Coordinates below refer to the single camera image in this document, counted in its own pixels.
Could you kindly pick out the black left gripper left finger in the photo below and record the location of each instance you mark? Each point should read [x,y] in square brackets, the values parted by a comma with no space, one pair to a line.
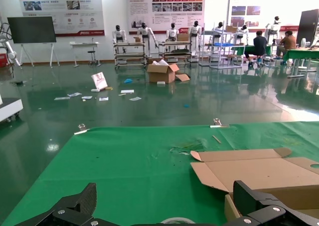
[87,198]

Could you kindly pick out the white standing fan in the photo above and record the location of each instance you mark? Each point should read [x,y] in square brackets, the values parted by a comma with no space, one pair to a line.
[303,43]

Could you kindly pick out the tall black panel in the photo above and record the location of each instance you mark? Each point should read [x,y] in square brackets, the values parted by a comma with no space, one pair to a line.
[307,27]

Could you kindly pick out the small white desk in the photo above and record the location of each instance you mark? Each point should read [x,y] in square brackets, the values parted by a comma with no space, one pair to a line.
[84,44]

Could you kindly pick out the white paper sheet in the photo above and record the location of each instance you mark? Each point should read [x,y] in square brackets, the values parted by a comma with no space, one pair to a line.
[103,99]
[74,94]
[86,97]
[127,91]
[62,98]

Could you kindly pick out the seated person dark shirt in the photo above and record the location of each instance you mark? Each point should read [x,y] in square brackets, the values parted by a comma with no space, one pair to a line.
[259,45]

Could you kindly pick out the info board with landscape photos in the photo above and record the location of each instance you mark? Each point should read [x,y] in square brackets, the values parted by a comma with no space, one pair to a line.
[264,4]

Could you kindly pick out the black round stool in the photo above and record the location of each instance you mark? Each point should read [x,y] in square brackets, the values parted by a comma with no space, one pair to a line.
[92,52]

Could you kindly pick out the long thin wooden stick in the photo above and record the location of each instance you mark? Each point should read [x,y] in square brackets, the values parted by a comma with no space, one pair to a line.
[216,139]

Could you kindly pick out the clear plastic film scrap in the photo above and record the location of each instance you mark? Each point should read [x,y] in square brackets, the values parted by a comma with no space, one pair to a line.
[189,145]

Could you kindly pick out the tall metal shelf rack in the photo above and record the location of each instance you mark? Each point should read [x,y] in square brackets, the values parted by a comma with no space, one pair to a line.
[219,59]

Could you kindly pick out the empty open cardboard box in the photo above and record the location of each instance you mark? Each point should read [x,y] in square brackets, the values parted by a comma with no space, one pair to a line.
[261,171]

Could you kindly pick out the white industrial robot arm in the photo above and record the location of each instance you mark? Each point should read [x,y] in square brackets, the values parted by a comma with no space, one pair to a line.
[10,51]

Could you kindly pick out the seated person brown shirt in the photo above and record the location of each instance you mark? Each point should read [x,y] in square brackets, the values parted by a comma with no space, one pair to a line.
[289,43]

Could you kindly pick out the info board with photo strip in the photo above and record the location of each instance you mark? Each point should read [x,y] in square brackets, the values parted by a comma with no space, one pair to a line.
[164,14]

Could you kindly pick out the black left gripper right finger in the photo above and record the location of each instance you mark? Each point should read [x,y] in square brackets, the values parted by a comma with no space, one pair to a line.
[254,203]

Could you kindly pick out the small white tape scrap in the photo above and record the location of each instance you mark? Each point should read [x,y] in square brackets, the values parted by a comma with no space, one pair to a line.
[185,152]

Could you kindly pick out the green table cloth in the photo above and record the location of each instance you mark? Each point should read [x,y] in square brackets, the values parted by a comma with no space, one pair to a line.
[124,161]

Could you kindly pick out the white wheeled cabinet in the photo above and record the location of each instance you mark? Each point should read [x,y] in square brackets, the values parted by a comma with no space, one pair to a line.
[8,109]

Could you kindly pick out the clear adhesive tape roll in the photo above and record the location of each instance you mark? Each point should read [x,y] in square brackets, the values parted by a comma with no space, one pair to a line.
[174,220]

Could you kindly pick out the red box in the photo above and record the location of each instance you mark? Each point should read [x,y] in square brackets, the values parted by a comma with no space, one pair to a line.
[3,59]

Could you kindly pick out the black display on stand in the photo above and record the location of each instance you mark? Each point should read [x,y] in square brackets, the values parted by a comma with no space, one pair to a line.
[31,29]

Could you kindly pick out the silver metal clamp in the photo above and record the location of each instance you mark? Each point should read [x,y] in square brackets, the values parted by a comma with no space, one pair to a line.
[218,123]
[81,128]

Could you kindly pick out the white black humanoid robot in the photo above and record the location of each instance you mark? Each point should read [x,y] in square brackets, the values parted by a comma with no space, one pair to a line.
[119,35]
[144,32]
[195,30]
[219,29]
[243,33]
[172,33]
[272,27]

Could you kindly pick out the blue crumpled cloth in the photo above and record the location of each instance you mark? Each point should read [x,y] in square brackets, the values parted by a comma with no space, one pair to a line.
[128,80]

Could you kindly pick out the metal rack cart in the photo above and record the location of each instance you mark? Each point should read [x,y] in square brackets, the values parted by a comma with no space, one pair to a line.
[129,55]
[174,52]

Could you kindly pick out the large open cardboard carton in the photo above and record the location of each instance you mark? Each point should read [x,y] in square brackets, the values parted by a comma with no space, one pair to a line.
[160,74]

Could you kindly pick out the green topped work table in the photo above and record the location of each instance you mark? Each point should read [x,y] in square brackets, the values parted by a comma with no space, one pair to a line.
[301,53]

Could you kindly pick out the small brown cardboard box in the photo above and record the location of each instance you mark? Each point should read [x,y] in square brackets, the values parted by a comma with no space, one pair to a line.
[231,29]
[137,39]
[183,37]

